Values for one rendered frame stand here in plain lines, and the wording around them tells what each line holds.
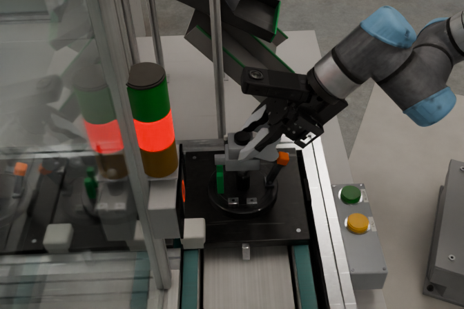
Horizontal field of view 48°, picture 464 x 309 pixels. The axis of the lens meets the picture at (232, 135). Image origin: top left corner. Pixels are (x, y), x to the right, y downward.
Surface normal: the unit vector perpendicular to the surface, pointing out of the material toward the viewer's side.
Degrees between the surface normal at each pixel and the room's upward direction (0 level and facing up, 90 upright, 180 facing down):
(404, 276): 0
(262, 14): 25
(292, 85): 14
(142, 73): 0
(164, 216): 90
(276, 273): 0
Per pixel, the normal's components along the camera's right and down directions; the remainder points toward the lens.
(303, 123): 0.03, 0.69
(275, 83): 0.21, -0.69
